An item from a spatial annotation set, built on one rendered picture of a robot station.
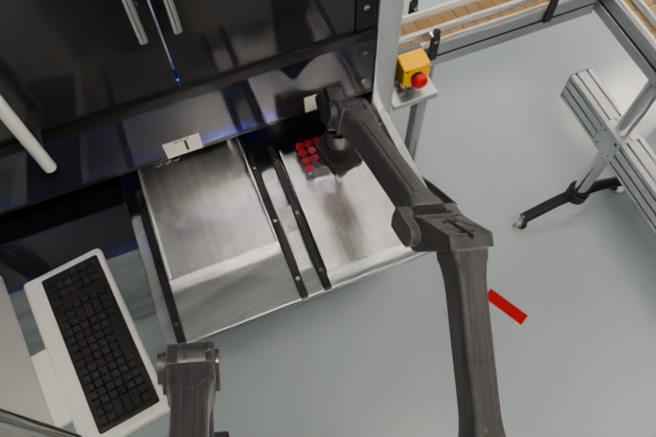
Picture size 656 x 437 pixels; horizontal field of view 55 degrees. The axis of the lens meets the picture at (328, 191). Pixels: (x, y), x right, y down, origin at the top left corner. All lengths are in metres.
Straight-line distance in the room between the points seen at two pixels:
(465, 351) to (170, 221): 0.85
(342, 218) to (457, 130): 1.30
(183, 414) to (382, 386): 1.52
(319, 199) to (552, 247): 1.25
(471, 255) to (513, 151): 1.80
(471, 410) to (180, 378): 0.41
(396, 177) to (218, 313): 0.58
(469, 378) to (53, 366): 1.00
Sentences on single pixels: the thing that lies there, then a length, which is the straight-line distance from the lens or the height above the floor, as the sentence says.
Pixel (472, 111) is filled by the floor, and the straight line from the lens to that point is 2.80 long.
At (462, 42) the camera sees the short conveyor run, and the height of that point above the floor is 0.91.
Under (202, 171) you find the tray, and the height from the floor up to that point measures 0.88.
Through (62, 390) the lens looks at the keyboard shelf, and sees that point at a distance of 1.60.
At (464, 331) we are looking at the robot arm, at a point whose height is 1.35.
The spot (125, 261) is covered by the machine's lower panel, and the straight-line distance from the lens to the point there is 1.93.
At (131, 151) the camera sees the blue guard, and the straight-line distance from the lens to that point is 1.47.
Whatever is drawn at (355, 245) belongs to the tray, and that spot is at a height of 0.88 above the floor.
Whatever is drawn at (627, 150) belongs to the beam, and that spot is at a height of 0.55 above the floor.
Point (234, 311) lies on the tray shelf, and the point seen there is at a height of 0.88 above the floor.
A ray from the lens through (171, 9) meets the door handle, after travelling 1.09.
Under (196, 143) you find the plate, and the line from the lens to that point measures 1.50.
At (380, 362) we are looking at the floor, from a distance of 2.32.
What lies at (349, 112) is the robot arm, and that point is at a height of 1.23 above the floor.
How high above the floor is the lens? 2.26
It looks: 63 degrees down
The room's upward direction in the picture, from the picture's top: 2 degrees counter-clockwise
